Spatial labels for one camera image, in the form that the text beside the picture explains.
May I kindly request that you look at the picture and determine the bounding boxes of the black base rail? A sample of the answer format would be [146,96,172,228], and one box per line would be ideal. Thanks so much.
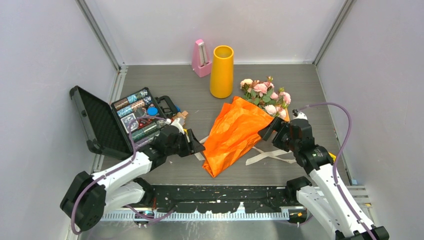
[130,185,301,214]

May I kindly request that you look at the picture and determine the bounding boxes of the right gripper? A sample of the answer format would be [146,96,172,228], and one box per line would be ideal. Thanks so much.
[258,115,300,153]

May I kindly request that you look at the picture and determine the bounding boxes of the wooden blocks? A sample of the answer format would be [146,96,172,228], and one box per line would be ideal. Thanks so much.
[175,110,189,120]

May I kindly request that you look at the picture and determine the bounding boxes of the black open case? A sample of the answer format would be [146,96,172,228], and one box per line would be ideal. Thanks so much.
[69,86,178,160]

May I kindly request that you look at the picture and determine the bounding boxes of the pink metronome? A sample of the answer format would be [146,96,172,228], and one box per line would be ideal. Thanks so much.
[191,39,212,78]

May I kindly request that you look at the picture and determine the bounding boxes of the pink flower bouquet orange wrap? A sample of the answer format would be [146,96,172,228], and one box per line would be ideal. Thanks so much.
[202,76,291,178]

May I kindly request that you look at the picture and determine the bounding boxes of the yellow vase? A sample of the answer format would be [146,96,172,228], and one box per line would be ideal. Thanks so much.
[209,45,234,99]

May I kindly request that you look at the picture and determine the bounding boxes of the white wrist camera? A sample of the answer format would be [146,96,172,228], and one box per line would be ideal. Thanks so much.
[293,111,308,121]
[170,117,185,135]

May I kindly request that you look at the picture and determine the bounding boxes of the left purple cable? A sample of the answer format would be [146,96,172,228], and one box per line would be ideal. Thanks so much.
[70,115,176,236]

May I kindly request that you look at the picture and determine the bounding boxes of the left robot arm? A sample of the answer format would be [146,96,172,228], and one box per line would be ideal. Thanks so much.
[59,125,206,235]

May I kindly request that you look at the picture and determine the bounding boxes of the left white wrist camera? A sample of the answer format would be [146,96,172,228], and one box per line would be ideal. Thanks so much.
[170,117,185,135]

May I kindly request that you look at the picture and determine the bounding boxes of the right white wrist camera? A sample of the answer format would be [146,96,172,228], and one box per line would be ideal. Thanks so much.
[293,111,308,121]

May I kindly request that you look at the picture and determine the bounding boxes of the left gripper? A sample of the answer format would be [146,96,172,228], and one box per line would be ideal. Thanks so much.
[165,129,204,157]

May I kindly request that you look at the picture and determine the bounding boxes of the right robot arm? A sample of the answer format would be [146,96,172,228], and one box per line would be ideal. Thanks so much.
[258,113,390,240]

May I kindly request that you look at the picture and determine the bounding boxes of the cream ribbon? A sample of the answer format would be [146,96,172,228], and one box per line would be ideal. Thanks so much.
[193,135,297,167]

